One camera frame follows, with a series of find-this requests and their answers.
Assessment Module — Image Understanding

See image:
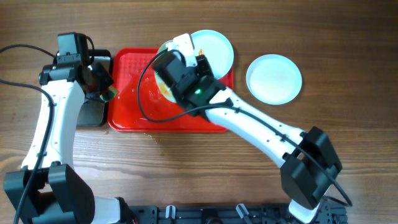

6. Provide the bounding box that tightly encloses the light blue plate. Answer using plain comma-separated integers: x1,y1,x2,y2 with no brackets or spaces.
246,54,303,105
191,30,234,79
154,40,176,103

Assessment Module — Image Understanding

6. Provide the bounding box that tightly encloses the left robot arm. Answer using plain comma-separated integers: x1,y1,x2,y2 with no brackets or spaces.
3,32,136,223

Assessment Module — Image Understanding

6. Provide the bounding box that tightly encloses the green yellow sponge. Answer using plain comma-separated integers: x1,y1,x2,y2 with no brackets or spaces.
99,86,119,103

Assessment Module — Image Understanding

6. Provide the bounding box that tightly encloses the light blue plate bottom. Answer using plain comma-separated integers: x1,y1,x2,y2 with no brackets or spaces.
154,40,176,103

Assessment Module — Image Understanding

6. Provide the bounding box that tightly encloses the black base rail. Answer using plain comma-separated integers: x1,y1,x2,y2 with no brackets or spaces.
124,202,348,224

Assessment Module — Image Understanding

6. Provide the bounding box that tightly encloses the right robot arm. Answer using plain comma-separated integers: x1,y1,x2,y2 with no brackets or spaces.
152,50,342,223

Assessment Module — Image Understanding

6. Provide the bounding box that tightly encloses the left black cable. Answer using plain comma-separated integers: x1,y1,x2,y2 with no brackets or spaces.
0,44,63,224

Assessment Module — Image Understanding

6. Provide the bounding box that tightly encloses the light blue plate top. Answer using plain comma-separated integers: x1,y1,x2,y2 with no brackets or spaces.
191,30,234,79

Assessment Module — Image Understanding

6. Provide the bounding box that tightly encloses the black rectangular tray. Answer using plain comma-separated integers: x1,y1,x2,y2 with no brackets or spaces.
67,49,113,127

